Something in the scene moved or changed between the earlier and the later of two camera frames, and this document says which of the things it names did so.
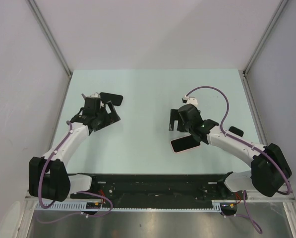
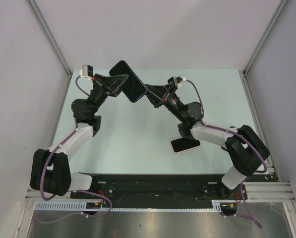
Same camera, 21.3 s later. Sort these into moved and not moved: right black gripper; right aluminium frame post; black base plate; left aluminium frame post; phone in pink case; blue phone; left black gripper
Moved: blue phone; left black gripper; right black gripper
Not moved: right aluminium frame post; left aluminium frame post; black base plate; phone in pink case
